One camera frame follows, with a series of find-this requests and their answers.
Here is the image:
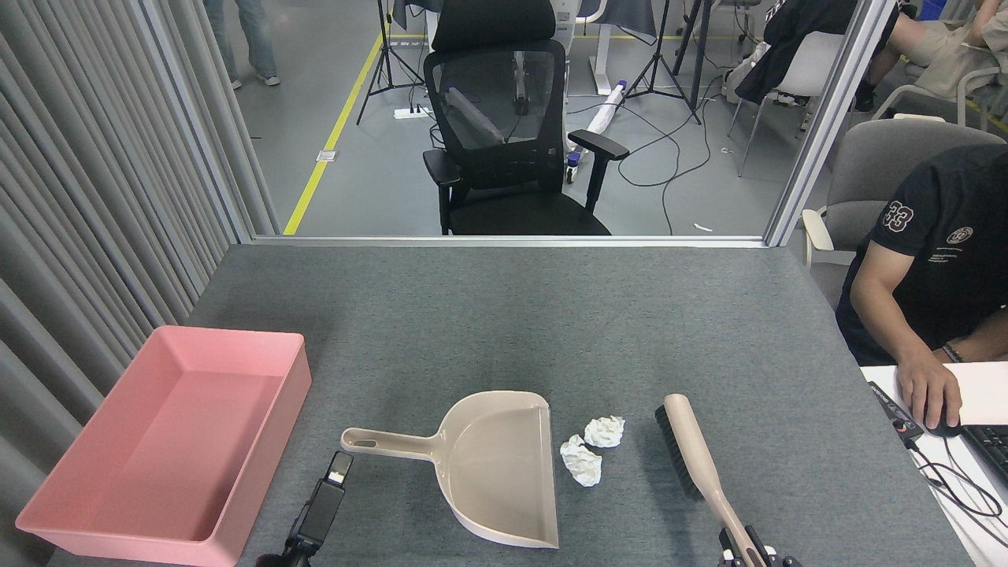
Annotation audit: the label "beige hand brush black bristles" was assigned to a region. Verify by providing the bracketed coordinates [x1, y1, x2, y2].
[654, 393, 766, 567]

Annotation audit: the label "long white paper ball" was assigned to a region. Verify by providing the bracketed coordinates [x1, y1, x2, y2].
[560, 435, 603, 487]

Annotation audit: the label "small white paper ball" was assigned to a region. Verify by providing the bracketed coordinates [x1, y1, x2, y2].
[584, 415, 626, 449]

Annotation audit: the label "beige plastic dustpan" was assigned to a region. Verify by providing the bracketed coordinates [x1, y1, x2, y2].
[340, 391, 560, 550]

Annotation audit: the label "pink plastic bin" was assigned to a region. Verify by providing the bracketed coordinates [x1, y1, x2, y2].
[14, 325, 313, 567]

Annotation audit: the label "person's right hand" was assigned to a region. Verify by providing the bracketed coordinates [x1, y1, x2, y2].
[896, 356, 963, 430]

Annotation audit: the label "black device with red button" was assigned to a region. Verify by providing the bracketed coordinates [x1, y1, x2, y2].
[867, 381, 924, 442]

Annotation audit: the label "black keyboard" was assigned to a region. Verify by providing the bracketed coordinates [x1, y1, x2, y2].
[958, 424, 1008, 489]

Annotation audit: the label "black mesh office chair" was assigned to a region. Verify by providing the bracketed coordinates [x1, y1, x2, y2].
[422, 0, 631, 236]

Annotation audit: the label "grey upholstered chair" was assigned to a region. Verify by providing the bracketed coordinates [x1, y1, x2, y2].
[802, 114, 1005, 269]

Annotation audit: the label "grey pleated curtain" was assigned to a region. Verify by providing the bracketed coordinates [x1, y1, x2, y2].
[0, 0, 280, 544]

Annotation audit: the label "black tripod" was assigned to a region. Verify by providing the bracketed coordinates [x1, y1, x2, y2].
[622, 0, 702, 125]
[356, 0, 426, 127]

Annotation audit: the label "standing person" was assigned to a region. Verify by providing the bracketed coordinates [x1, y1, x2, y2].
[203, 0, 281, 87]

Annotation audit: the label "white plastic chair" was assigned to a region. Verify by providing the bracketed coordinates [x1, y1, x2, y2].
[728, 31, 847, 178]

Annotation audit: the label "white stand on wheels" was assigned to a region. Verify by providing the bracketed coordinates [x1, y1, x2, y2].
[551, 0, 623, 97]

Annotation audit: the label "black jacket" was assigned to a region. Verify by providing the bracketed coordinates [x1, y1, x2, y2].
[736, 0, 859, 106]

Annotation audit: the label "seated person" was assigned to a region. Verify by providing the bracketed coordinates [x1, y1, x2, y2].
[854, 0, 1008, 111]

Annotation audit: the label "black desk cable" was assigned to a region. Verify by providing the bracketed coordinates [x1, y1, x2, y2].
[904, 437, 1005, 521]

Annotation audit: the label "silver table rail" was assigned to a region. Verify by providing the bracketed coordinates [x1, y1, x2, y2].
[252, 235, 769, 249]

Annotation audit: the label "black floor cable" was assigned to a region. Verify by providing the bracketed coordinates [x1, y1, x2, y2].
[567, 71, 737, 235]

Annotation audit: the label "silver post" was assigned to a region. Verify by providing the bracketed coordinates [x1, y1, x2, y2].
[764, 0, 899, 247]

